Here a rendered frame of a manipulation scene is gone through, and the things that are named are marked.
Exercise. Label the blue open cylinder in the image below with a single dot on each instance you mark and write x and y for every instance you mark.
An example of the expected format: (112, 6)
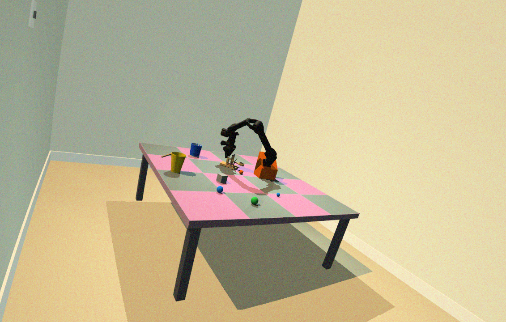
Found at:
(195, 150)

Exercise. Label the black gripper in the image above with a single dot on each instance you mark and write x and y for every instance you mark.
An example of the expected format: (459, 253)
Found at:
(229, 148)

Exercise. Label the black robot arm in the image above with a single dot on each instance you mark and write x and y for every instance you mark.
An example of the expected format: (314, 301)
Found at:
(258, 128)

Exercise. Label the yellow cup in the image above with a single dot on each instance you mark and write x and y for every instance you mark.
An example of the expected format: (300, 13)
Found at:
(177, 160)

